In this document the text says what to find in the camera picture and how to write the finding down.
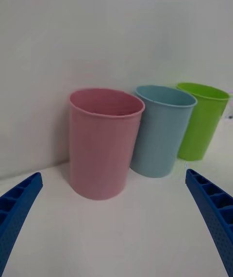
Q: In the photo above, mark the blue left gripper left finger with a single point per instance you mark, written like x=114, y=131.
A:
x=17, y=214

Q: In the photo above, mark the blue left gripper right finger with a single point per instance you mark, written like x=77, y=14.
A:
x=216, y=214

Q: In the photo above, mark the green plastic waste bin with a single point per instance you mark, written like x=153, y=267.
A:
x=204, y=126

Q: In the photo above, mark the pale blue plastic waste bin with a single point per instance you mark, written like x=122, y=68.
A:
x=160, y=136

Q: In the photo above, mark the pink plastic waste bin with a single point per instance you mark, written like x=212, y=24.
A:
x=99, y=151

